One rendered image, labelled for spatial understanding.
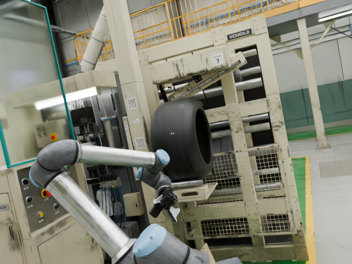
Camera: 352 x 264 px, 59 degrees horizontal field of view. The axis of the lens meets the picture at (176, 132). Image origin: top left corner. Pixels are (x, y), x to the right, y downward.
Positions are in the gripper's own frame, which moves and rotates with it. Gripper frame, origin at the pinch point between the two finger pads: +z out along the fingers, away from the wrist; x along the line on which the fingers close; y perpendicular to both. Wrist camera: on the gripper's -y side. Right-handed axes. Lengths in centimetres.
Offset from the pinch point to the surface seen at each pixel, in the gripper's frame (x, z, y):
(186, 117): -14, -54, 39
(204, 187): 27, -48, 14
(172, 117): -20, -56, 33
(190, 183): 20, -53, 9
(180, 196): 21, -52, -2
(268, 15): 79, -572, 302
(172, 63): -39, -103, 59
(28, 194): -54, -22, -48
